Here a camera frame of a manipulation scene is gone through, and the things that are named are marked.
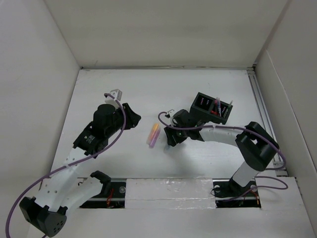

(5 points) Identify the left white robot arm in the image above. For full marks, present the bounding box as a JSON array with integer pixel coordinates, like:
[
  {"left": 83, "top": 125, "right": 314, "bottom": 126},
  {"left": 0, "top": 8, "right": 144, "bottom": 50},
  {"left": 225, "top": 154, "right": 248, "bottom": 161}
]
[{"left": 19, "top": 103, "right": 141, "bottom": 238}]

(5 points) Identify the purple cable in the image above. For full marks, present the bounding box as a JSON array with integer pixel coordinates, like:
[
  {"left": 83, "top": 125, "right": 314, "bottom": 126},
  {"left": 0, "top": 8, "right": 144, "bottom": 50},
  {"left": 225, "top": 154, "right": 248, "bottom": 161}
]
[
  {"left": 5, "top": 93, "right": 128, "bottom": 237},
  {"left": 158, "top": 111, "right": 289, "bottom": 201}
]

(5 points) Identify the aluminium rail right side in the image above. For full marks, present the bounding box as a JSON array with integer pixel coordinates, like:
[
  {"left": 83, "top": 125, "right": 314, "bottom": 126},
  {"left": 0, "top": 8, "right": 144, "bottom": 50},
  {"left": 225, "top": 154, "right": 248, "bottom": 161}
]
[{"left": 247, "top": 69, "right": 288, "bottom": 177}]

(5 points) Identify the orange highlighter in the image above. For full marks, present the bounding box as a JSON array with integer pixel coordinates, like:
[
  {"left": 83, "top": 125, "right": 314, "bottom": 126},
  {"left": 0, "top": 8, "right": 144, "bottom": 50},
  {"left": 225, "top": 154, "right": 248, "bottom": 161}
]
[{"left": 146, "top": 123, "right": 159, "bottom": 144}]

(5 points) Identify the pink highlighter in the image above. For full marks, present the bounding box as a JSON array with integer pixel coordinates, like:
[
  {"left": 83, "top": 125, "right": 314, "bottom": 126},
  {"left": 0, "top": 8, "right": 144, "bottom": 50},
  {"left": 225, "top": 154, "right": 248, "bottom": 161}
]
[{"left": 149, "top": 127, "right": 161, "bottom": 148}]

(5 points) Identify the blue gel pen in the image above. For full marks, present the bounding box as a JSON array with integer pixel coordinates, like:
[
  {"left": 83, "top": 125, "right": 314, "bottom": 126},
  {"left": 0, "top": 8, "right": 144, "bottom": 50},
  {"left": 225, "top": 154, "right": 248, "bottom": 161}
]
[{"left": 218, "top": 98, "right": 221, "bottom": 111}]

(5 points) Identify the black two-slot pen holder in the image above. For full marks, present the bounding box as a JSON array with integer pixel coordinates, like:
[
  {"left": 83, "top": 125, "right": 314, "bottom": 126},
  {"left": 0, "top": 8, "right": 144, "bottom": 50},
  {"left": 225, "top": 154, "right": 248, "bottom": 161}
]
[{"left": 189, "top": 92, "right": 233, "bottom": 124}]

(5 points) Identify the dark red gel pen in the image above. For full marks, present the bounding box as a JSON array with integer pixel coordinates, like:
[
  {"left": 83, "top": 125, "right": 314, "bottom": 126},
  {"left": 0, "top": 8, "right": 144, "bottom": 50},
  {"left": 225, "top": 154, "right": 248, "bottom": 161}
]
[{"left": 214, "top": 97, "right": 219, "bottom": 113}]

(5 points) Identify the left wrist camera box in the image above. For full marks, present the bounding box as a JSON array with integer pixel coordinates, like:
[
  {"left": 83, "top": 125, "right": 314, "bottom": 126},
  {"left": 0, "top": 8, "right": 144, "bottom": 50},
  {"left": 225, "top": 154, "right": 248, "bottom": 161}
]
[{"left": 104, "top": 89, "right": 122, "bottom": 104}]

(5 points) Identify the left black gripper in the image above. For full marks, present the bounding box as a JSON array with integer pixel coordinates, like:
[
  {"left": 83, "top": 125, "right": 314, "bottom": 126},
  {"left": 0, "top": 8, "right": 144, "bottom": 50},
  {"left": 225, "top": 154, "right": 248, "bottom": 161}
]
[{"left": 106, "top": 103, "right": 140, "bottom": 137}]

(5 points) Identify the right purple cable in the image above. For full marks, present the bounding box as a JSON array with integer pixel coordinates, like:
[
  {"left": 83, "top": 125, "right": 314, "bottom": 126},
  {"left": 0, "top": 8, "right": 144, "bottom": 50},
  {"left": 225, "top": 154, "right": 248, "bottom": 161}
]
[{"left": 158, "top": 111, "right": 289, "bottom": 201}]

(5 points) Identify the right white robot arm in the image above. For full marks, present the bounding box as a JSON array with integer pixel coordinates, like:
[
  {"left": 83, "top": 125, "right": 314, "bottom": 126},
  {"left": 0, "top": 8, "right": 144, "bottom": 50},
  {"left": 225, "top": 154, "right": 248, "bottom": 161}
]
[{"left": 164, "top": 110, "right": 279, "bottom": 195}]

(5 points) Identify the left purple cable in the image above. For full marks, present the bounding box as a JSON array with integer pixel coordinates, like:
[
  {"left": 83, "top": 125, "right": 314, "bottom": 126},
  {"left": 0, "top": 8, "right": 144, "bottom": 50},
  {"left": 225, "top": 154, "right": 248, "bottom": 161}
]
[{"left": 5, "top": 93, "right": 128, "bottom": 237}]

